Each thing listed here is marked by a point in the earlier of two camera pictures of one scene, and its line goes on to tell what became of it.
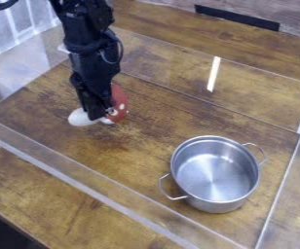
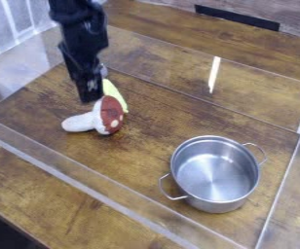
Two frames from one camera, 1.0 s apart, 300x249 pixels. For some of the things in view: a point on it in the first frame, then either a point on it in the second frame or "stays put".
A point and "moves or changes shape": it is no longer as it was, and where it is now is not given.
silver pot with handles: [214, 173] stays put
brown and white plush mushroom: [115, 114] moves or changes shape
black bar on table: [238, 17] stays put
